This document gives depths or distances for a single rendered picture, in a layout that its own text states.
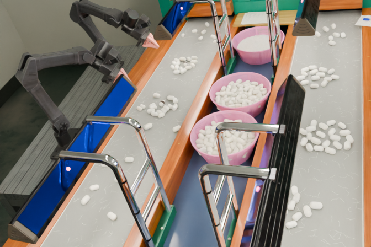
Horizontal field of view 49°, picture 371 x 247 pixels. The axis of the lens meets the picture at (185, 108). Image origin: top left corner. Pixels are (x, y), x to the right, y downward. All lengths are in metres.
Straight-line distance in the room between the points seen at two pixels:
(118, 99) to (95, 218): 0.42
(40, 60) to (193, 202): 0.82
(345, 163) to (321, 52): 0.72
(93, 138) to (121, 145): 0.49
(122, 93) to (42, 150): 0.74
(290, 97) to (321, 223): 0.40
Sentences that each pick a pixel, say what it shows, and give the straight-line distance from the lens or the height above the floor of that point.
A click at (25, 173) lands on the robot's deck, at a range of 1.92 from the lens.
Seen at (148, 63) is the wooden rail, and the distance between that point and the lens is 2.15.
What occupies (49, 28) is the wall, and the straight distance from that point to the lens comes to 4.02.
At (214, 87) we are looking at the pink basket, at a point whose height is 0.76.
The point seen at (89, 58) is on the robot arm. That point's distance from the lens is 1.80.
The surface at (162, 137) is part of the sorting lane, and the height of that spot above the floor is 0.74.
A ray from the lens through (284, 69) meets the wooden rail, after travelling 1.88.
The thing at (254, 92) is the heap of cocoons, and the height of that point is 0.74.
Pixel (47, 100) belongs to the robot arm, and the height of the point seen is 0.93.
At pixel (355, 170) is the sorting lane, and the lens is 1.45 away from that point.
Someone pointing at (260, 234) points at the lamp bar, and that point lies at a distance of 0.84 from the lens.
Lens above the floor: 1.79
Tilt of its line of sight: 36 degrees down
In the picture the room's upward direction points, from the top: 15 degrees counter-clockwise
